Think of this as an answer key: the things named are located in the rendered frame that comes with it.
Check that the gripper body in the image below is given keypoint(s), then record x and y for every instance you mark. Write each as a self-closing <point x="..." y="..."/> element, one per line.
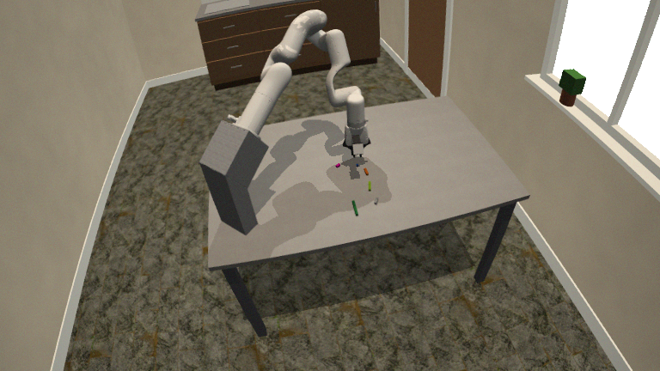
<point x="362" y="132"/>

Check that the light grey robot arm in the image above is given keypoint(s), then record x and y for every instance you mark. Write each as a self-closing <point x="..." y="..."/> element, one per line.
<point x="277" y="77"/>

